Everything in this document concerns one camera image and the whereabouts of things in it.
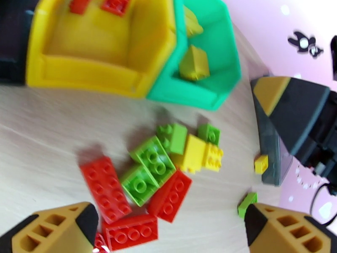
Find yellow plastic storage bin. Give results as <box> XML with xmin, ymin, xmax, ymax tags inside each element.
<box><xmin>25</xmin><ymin>0</ymin><xmax>182</xmax><ymax>99</ymax></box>

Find green two-by-four lego brick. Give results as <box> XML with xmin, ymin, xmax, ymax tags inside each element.
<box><xmin>237</xmin><ymin>192</ymin><xmax>258</xmax><ymax>218</ymax></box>

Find red two-by-four lego brick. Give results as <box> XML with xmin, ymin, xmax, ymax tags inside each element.
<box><xmin>80</xmin><ymin>156</ymin><xmax>133</xmax><ymax>224</ymax></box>
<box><xmin>101</xmin><ymin>214</ymin><xmax>159</xmax><ymax>251</ymax></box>
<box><xmin>147</xmin><ymin>169</ymin><xmax>193</xmax><ymax>224</ymax></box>

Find small yellow lego brick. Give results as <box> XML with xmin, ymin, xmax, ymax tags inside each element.
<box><xmin>254</xmin><ymin>154</ymin><xmax>269</xmax><ymax>174</ymax></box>

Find green two-by-two lego brick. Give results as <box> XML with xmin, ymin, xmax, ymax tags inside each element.
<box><xmin>120</xmin><ymin>165</ymin><xmax>160</xmax><ymax>207</ymax></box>
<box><xmin>197</xmin><ymin>124</ymin><xmax>221</xmax><ymax>146</ymax></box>

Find green plastic storage bin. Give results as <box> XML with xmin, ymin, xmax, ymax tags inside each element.
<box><xmin>146</xmin><ymin>0</ymin><xmax>242</xmax><ymax>111</ymax></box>

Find black plastic storage bin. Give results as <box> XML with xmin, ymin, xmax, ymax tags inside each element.
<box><xmin>0</xmin><ymin>0</ymin><xmax>36</xmax><ymax>86</ymax></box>

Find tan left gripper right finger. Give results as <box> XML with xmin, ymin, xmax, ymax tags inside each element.
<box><xmin>244</xmin><ymin>203</ymin><xmax>337</xmax><ymax>253</ymax></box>

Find green two-by-three lego brick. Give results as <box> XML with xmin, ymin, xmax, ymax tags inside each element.
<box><xmin>129</xmin><ymin>135</ymin><xmax>177</xmax><ymax>186</ymax></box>

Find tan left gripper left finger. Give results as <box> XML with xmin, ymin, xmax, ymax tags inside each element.
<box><xmin>0</xmin><ymin>202</ymin><xmax>99</xmax><ymax>253</ymax></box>

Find black cable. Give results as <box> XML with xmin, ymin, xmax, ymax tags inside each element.
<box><xmin>309</xmin><ymin>182</ymin><xmax>337</xmax><ymax>226</ymax></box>

